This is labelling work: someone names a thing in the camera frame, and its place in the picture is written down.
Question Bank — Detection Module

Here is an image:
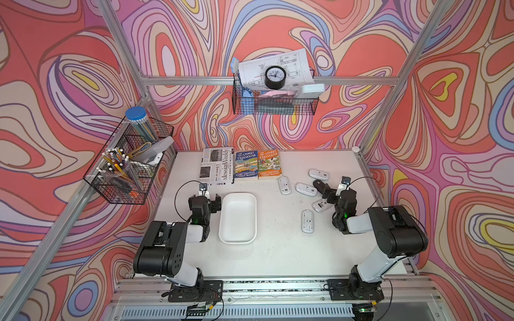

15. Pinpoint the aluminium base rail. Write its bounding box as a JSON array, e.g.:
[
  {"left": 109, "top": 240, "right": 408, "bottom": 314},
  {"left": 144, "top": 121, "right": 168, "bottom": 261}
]
[{"left": 103, "top": 274, "right": 452, "bottom": 320}]

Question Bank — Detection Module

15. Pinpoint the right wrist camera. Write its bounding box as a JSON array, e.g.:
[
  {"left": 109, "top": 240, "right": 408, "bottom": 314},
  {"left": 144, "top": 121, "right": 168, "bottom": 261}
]
[{"left": 336, "top": 176, "right": 352, "bottom": 196}]

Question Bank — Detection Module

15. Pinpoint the black wire side basket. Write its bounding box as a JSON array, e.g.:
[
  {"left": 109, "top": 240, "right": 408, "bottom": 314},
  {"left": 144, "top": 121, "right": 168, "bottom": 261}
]
[{"left": 83, "top": 120, "right": 161, "bottom": 205}]

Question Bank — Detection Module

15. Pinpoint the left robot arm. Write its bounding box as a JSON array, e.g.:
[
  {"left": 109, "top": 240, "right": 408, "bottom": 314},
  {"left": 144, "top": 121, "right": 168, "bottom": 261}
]
[{"left": 133, "top": 195, "right": 223, "bottom": 304}]

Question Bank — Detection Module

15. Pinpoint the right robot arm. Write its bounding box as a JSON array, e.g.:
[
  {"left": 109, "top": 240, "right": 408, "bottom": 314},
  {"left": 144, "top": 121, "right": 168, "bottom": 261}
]
[{"left": 313, "top": 177, "right": 429, "bottom": 302}]

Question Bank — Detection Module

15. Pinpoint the folded newspaper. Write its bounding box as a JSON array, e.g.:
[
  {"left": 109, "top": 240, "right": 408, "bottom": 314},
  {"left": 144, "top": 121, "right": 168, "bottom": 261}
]
[{"left": 199, "top": 147, "right": 234, "bottom": 185}]

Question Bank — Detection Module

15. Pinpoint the white box in basket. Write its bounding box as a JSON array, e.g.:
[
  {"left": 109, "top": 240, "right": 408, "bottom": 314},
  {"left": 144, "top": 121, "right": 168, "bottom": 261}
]
[{"left": 295, "top": 84, "right": 325, "bottom": 99}]

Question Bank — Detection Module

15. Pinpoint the white storage tray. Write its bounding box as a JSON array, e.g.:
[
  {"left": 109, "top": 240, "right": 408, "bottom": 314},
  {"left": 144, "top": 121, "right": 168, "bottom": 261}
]
[{"left": 218, "top": 193, "right": 257, "bottom": 245}]

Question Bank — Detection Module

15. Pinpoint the blue treehouse book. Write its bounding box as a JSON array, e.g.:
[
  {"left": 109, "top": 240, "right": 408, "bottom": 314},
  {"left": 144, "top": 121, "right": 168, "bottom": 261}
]
[{"left": 234, "top": 151, "right": 258, "bottom": 181}]

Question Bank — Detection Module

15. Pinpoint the black wire wall basket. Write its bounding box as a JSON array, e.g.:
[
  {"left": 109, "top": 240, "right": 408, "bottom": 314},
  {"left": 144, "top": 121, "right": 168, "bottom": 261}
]
[{"left": 232, "top": 74, "right": 319, "bottom": 116}]

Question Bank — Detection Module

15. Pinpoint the orange treehouse book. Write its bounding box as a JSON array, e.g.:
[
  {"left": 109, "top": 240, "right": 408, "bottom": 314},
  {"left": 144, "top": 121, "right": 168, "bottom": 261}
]
[{"left": 258, "top": 150, "right": 282, "bottom": 180}]

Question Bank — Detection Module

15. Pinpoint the pink notepad in basket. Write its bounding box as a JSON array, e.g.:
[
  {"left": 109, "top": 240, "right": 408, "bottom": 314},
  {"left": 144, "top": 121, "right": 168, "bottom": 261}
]
[{"left": 258, "top": 90, "right": 297, "bottom": 98}]

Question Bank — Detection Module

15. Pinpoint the blue lid pencil jar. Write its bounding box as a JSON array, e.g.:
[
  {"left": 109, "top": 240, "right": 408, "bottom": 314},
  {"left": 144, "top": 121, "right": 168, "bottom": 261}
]
[{"left": 125, "top": 106, "right": 158, "bottom": 143}]

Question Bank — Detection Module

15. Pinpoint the white paper sheet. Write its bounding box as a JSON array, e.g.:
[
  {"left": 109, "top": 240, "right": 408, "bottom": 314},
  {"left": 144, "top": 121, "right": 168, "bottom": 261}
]
[{"left": 238, "top": 49, "right": 314, "bottom": 91}]

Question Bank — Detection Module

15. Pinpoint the clear cup of pens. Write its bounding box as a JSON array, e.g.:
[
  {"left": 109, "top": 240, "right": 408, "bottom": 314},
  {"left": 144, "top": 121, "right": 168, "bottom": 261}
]
[{"left": 97, "top": 147, "right": 143, "bottom": 193}]

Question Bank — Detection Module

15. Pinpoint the black round clock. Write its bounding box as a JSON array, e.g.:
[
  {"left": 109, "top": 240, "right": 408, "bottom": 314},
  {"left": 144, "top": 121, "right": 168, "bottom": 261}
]
[{"left": 264, "top": 66, "right": 286, "bottom": 90}]

